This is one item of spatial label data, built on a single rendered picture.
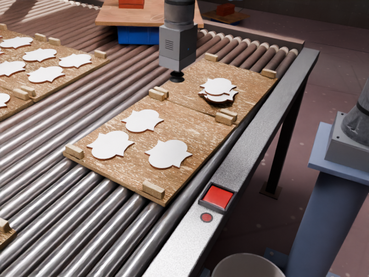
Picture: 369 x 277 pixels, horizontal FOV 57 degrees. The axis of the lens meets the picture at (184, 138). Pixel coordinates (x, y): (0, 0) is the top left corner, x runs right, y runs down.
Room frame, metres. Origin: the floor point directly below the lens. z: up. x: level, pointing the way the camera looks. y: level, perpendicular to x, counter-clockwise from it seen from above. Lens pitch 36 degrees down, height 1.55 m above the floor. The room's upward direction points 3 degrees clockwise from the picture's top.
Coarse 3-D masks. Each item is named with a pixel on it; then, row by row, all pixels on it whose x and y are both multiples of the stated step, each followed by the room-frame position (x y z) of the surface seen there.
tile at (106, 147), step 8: (104, 136) 0.81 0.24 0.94; (112, 136) 0.82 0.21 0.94; (120, 136) 0.82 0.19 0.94; (96, 144) 0.77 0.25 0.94; (104, 144) 0.78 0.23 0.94; (112, 144) 0.78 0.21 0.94; (120, 144) 0.78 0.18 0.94; (128, 144) 0.78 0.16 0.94; (96, 152) 0.74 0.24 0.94; (104, 152) 0.74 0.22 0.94; (112, 152) 0.74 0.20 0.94; (120, 152) 0.74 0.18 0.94
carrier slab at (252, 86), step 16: (208, 64) 1.39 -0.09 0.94; (224, 64) 1.40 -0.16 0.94; (192, 80) 1.23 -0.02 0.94; (240, 80) 1.25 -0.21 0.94; (256, 80) 1.26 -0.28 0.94; (272, 80) 1.27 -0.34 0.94; (176, 96) 1.09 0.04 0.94; (192, 96) 1.10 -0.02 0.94; (240, 96) 1.12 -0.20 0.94; (256, 96) 1.13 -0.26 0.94; (208, 112) 1.00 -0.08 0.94; (240, 112) 1.01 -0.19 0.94
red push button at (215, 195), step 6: (210, 192) 0.62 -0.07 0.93; (216, 192) 0.62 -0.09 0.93; (222, 192) 0.62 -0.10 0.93; (228, 192) 0.63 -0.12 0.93; (204, 198) 0.60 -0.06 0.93; (210, 198) 0.60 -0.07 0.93; (216, 198) 0.60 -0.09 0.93; (222, 198) 0.60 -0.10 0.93; (228, 198) 0.60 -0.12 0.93; (216, 204) 0.58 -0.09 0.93; (222, 204) 0.58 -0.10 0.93
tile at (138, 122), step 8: (136, 112) 0.96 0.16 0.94; (144, 112) 0.96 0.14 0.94; (152, 112) 0.96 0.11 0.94; (128, 120) 0.91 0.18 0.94; (136, 120) 0.91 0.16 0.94; (144, 120) 0.91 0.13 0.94; (152, 120) 0.91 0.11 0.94; (160, 120) 0.92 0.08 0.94; (128, 128) 0.86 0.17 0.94; (136, 128) 0.87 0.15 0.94; (144, 128) 0.87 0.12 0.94; (152, 128) 0.87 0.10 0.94
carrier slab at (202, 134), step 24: (120, 120) 0.92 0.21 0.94; (168, 120) 0.93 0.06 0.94; (192, 120) 0.94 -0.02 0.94; (144, 144) 0.80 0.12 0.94; (192, 144) 0.81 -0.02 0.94; (216, 144) 0.82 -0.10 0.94; (96, 168) 0.68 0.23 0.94; (120, 168) 0.69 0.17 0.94; (144, 168) 0.69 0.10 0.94; (192, 168) 0.70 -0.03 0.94; (144, 192) 0.60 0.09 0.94; (168, 192) 0.61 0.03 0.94
